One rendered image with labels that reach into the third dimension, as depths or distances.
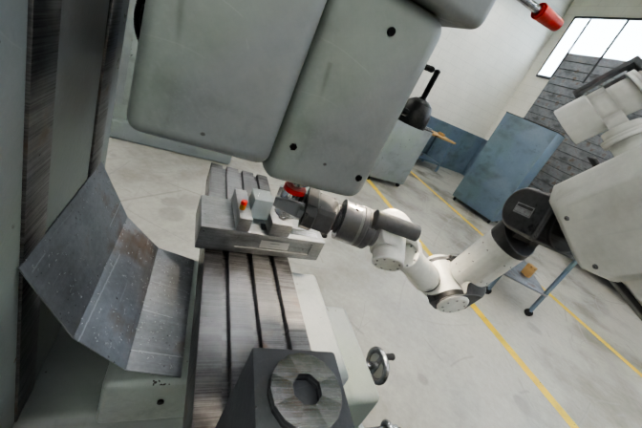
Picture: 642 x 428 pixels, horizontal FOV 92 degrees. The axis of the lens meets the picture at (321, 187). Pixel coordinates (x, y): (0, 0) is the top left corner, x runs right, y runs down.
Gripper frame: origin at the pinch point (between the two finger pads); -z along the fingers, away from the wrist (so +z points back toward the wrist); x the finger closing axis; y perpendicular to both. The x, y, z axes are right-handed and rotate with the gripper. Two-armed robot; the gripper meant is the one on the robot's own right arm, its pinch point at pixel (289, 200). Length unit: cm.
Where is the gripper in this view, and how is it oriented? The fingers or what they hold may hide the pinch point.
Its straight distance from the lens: 64.2
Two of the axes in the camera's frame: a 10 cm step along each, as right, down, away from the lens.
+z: 9.3, 3.6, 1.2
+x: -0.3, 3.9, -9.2
